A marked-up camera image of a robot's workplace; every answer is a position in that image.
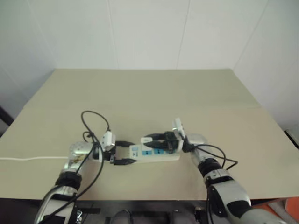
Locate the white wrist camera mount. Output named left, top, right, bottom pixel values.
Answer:
left=100, top=131, right=117, bottom=152
left=171, top=117, right=187, bottom=154

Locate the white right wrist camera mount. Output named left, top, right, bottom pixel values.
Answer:
left=171, top=117, right=187, bottom=154

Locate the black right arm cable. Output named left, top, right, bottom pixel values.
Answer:
left=186, top=144, right=239, bottom=224

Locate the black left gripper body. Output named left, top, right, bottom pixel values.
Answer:
left=104, top=146, right=118, bottom=165

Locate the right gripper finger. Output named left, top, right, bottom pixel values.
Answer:
left=144, top=140, right=165, bottom=149
left=143, top=132, right=165, bottom=140

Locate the white power strip cord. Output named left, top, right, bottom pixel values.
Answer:
left=0, top=155, right=69, bottom=162

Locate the black object beside table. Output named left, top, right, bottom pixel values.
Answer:
left=0, top=106, right=14, bottom=139

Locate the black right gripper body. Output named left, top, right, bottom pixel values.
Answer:
left=163, top=131, right=182, bottom=155

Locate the orange object under table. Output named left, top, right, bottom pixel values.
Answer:
left=251, top=197, right=299, bottom=224

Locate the white power strip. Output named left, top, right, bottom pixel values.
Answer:
left=92, top=142, right=181, bottom=164

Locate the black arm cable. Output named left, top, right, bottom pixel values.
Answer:
left=186, top=144, right=239, bottom=224
left=43, top=110, right=112, bottom=220

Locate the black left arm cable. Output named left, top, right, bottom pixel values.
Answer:
left=43, top=110, right=112, bottom=220

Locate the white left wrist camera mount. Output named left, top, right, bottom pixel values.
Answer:
left=100, top=131, right=117, bottom=152

